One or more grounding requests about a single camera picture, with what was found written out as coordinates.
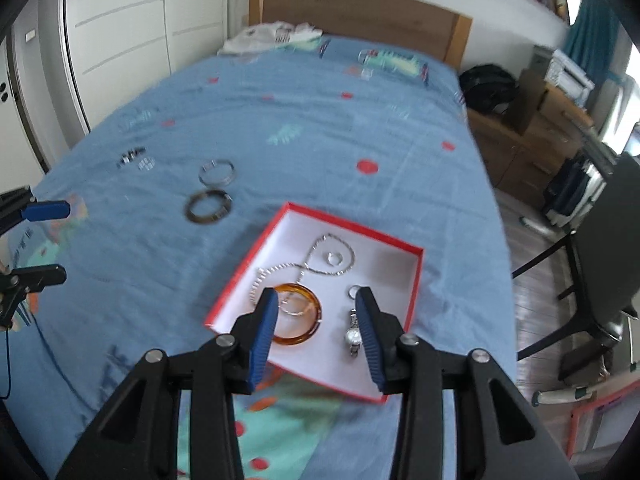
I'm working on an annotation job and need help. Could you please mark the dark beaded bracelet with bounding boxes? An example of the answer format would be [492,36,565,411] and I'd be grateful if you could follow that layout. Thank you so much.
[115,146,148,169]

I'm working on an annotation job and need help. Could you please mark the silver wristwatch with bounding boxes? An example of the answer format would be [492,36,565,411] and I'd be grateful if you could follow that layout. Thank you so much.
[344,306,362,358]

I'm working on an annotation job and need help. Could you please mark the thin silver wire bangle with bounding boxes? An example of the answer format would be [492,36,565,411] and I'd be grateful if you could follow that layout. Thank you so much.
[198,158,235,188]

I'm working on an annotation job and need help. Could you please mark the dark brown bangle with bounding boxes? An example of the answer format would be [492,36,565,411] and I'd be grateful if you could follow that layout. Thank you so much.
[184,188,233,224]

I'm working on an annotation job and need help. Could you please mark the amber orange bangle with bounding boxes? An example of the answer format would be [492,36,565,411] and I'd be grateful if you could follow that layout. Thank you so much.
[272,283,322,346]

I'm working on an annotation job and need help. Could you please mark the silver bead necklace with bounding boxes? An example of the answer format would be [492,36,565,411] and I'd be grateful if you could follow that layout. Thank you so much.
[248,232,357,317]

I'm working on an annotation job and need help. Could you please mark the red jewelry box tray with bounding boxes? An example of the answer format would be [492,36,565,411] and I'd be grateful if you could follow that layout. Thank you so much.
[205,203,424,403]

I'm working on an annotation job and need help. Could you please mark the blue patterned bed sheet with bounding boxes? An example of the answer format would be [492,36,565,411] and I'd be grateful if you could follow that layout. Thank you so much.
[1,37,516,477]

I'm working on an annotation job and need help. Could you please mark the white wardrobe doors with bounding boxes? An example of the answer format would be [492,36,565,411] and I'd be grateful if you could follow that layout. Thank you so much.
[64,0,228,128]

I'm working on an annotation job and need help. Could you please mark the dark green chair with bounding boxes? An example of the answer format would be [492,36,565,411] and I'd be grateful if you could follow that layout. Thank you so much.
[512,153,639,382]

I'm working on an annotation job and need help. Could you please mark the dark blue hanging bag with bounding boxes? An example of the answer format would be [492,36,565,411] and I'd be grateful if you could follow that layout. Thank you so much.
[541,154,604,229]

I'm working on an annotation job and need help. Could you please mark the wooden drawer cabinet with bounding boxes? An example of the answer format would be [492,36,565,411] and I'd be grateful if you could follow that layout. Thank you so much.
[468,70,593,209]

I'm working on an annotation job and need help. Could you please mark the black backpack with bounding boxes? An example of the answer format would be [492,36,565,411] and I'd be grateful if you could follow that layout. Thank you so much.
[459,64,518,114]

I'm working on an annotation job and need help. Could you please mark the white printer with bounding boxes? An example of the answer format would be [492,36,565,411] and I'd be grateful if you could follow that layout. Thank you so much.
[529,46,594,108]

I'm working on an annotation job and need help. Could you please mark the wooden headboard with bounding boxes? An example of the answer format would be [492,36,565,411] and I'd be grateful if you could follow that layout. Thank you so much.
[248,0,472,70]

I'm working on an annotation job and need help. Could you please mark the right teal curtain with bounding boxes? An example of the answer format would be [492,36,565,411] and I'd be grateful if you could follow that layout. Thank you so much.
[563,0,620,84]

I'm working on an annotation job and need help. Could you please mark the black cable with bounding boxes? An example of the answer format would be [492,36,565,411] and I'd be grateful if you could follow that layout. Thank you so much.
[0,326,14,401]

